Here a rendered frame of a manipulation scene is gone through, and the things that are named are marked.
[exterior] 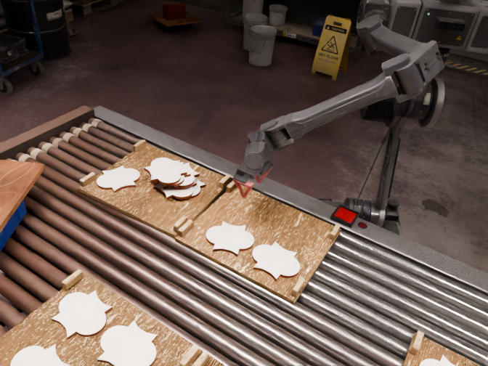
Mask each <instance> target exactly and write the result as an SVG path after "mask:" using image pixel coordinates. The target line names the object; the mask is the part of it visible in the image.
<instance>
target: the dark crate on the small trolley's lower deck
mask: <svg viewBox="0 0 488 366"><path fill-rule="evenodd" d="M25 42H26V41H25V38H20V37H17V36H11V35H7V34H3V33H0V62H1V63H4V64H6V63H8V62H11V61H13V60H15V59H17V58H19V57H22V56H23V55H25V54H27V53H28V52H27V50H28V49H27V48H26V46H27V44H25Z"/></svg>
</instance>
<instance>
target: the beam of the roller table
mask: <svg viewBox="0 0 488 366"><path fill-rule="evenodd" d="M94 115H95V118H96V119H99V120H101V121H103V122H104V123H106V124H108V125H110V126H113V127H115V128H117V129H120V130H121V131H124V132H126V133H128V134H130V135H132V136H135V137H137V138H139V139H144V140H146V142H148V143H150V144H152V145H155V146H157V147H159V148H161V149H163V150H166V151H168V152H170V153H173V154H175V155H177V156H179V157H181V158H184V159H185V160H188V161H190V162H192V163H195V164H197V165H199V166H201V167H203V168H206V169H208V170H210V171H213V172H215V173H218V174H221V175H222V176H226V175H227V174H229V175H231V179H232V180H233V176H234V175H235V174H236V171H237V168H238V167H239V165H237V164H234V163H232V162H230V161H228V160H225V159H223V158H220V157H218V156H216V155H213V154H211V153H209V152H206V151H205V150H201V149H200V148H198V147H195V146H193V145H190V144H188V143H186V142H183V141H182V140H179V139H177V138H174V137H172V136H170V135H167V134H165V133H163V132H161V131H158V130H156V129H153V128H151V127H149V126H146V125H144V124H143V123H140V122H138V121H135V120H133V119H131V118H128V117H126V116H124V115H121V114H119V113H117V112H114V111H112V110H110V109H107V108H106V107H103V106H101V105H100V106H98V107H96V108H94ZM243 177H245V178H246V179H248V181H249V182H252V183H254V186H253V187H252V190H254V191H257V192H259V193H261V194H263V195H266V196H267V197H270V198H272V199H274V200H277V201H279V202H281V203H284V204H285V205H287V206H290V207H292V208H295V209H297V210H299V211H302V212H304V213H305V214H309V215H310V216H313V217H315V218H317V219H320V220H322V221H324V222H327V223H328V224H331V225H333V226H335V225H336V224H340V223H338V222H336V221H333V220H332V219H330V217H331V215H332V214H333V212H334V211H335V210H336V209H337V208H336V207H333V206H331V205H329V204H327V203H324V202H322V201H320V200H317V199H315V198H313V197H310V196H308V195H305V194H304V193H302V192H299V191H297V190H294V189H292V188H290V187H287V186H285V185H283V184H280V183H278V182H276V181H273V180H271V179H269V178H266V177H265V178H264V180H263V181H262V182H261V184H259V183H258V182H257V181H256V179H251V178H249V175H247V174H244V175H243ZM359 222H363V223H366V225H367V228H366V229H362V228H360V227H358V223H359ZM340 225H341V226H340V229H341V230H343V231H344V232H347V233H349V234H351V235H353V236H355V237H358V238H360V239H362V240H365V241H367V242H369V243H372V244H373V245H376V246H378V247H380V248H382V249H384V250H386V251H389V252H391V253H393V254H396V255H398V256H400V257H402V258H404V259H407V260H408V261H411V262H413V263H415V264H418V265H420V266H422V267H424V268H426V269H429V270H431V271H432V272H435V273H437V274H439V275H442V276H444V277H446V278H449V279H451V280H453V281H455V282H458V283H460V284H461V285H464V286H466V287H468V288H470V289H473V290H475V291H477V292H480V293H482V294H484V295H485V296H488V273H486V272H483V271H481V270H479V269H476V268H474V267H472V266H469V265H467V264H464V263H463V262H461V261H458V260H456V259H453V258H451V257H449V256H446V255H444V254H442V253H440V252H437V251H435V250H433V249H430V248H428V247H425V246H424V245H421V244H419V243H416V242H414V241H412V240H409V239H407V238H406V237H402V236H401V235H398V234H396V233H393V232H391V231H389V230H387V229H384V228H382V227H379V226H377V225H375V224H373V223H370V222H368V221H365V220H364V219H361V218H359V217H358V218H357V220H356V221H355V223H354V224H353V226H352V227H351V228H350V227H347V226H345V225H343V224H340Z"/></svg>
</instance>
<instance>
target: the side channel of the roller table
mask: <svg viewBox="0 0 488 366"><path fill-rule="evenodd" d="M90 118H95V115H94V109H92V108H90V107H88V106H85V105H83V106H81V107H79V108H77V109H75V110H72V111H70V112H69V113H66V114H64V115H61V116H60V117H57V118H55V119H53V120H51V121H48V122H46V123H44V124H41V125H40V126H37V127H36V128H33V129H31V130H29V131H26V132H24V133H22V134H20V135H17V136H16V137H13V138H11V139H8V140H7V141H5V142H2V143H0V160H6V159H8V158H11V159H12V160H15V156H16V155H17V154H18V153H24V154H27V151H28V149H29V148H30V147H34V148H38V145H39V144H40V143H41V142H46V143H49V140H50V138H51V137H57V138H59V135H60V134H61V133H62V132H63V131H66V132H67V133H69V131H70V129H71V128H72V127H74V126H75V127H76V128H78V127H79V125H80V123H82V122H85V123H88V121H89V119H90Z"/></svg>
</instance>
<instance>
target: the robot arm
mask: <svg viewBox="0 0 488 366"><path fill-rule="evenodd" d="M390 10H391V5H390V4H385V3H378V2H371V1H368V2H366V4H365V9H364V12H363V16H362V21H361V22H360V23H359V24H358V25H357V26H356V28H357V32H358V34H357V36H359V37H360V38H361V39H362V43H361V45H362V47H363V48H365V49H366V51H367V53H368V54H369V55H374V54H379V55H382V54H384V53H387V54H390V55H391V56H393V57H394V58H393V59H391V60H388V61H386V62H384V63H382V66H381V67H382V68H383V72H382V74H380V75H379V76H377V77H375V78H374V79H372V80H370V81H368V82H366V83H364V84H361V85H359V86H357V87H354V88H353V89H350V90H348V91H345V92H344V93H341V94H339V95H337V96H335V97H332V98H330V99H327V100H325V101H324V102H321V103H319V104H317V105H315V106H312V107H310V108H307V109H305V110H302V111H298V112H295V113H290V114H288V115H282V116H280V117H279V118H276V119H272V120H270V121H268V122H266V123H264V124H262V125H261V129H260V132H259V130H257V131H252V132H251V133H249V134H248V141H247V147H246V151H245V159H244V163H243V164H242V165H240V166H239V167H238V168H237V171H236V174H235V175H234V176H233V182H234V183H235V184H236V186H237V188H238V189H239V192H240V194H241V197H243V198H246V197H247V195H248V193H249V192H250V191H251V189H252V187H253V186H254V183H252V182H249V181H248V179H246V178H245V177H243V175H244V174H247V175H249V178H251V179H256V181H257V182H258V183H259V184H261V182H262V181H263V180H264V178H265V176H266V175H267V174H268V173H269V171H270V170H271V169H272V167H273V163H270V161H269V158H270V154H271V153H272V151H275V150H278V149H279V150H281V149H284V148H286V147H287V146H288V145H289V144H291V143H293V142H294V139H298V138H299V137H301V136H302V135H304V134H305V133H306V132H308V131H310V130H312V129H314V128H317V127H318V126H321V125H323V124H325V123H328V122H331V121H333V120H335V119H337V118H340V117H342V116H344V115H347V114H349V113H352V112H354V111H356V110H359V109H361V108H363V107H366V106H368V105H371V104H373V103H375V102H378V101H381V100H383V99H388V98H392V97H395V99H396V102H397V103H401V102H404V101H406V100H408V99H411V98H413V97H416V96H418V95H419V94H421V93H422V91H423V90H422V88H423V87H424V86H425V85H426V84H427V83H428V82H429V81H430V80H431V79H433V78H434V77H435V76H436V75H437V74H438V73H439V72H440V71H441V70H442V69H443V68H444V67H445V65H444V63H443V60H442V56H441V55H440V51H439V48H438V46H437V42H436V41H433V40H432V41H430V42H428V43H426V44H424V43H421V42H419V41H416V40H413V39H411V38H408V37H406V36H403V35H400V34H398V33H395V32H393V31H391V30H389V29H388V23H389V19H388V18H389V13H390ZM393 74H394V75H395V76H396V79H397V81H398V84H399V88H396V86H395V83H394V81H393V78H392V77H391V75H393ZM259 174H261V175H262V177H261V178H259ZM241 184H244V185H245V187H247V190H246V191H245V194H244V193H243V189H242V187H241Z"/></svg>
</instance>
